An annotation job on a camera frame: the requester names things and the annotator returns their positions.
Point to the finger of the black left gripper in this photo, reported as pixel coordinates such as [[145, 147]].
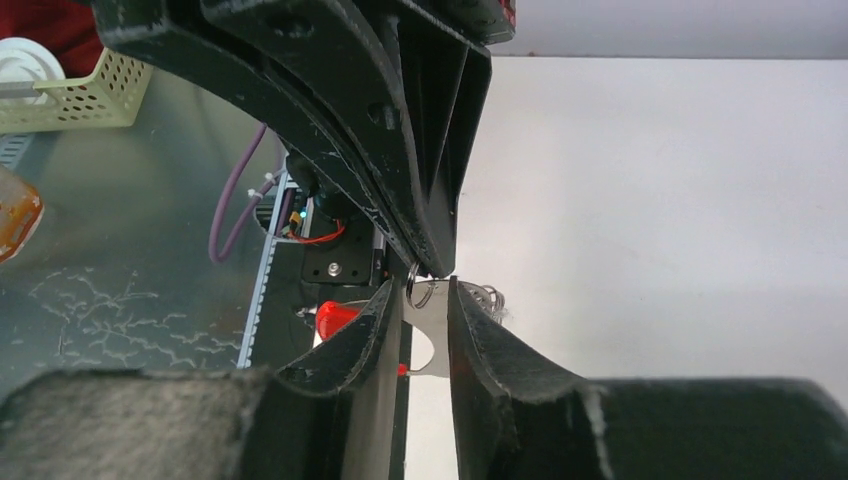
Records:
[[265, 99]]

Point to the red cloth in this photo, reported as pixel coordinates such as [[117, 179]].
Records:
[[65, 28]]

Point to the beige perforated basket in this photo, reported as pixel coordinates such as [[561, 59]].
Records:
[[110, 96]]

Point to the white round lid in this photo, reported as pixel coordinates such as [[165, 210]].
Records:
[[24, 62]]

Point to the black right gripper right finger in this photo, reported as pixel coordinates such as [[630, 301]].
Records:
[[519, 415]]

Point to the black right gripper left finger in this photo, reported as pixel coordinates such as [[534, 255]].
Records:
[[130, 424]]

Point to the white slotted cable duct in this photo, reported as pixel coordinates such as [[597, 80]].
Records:
[[263, 271]]

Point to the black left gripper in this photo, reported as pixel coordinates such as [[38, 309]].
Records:
[[445, 71]]

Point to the orange labelled bottle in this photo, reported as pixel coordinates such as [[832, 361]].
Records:
[[22, 209]]

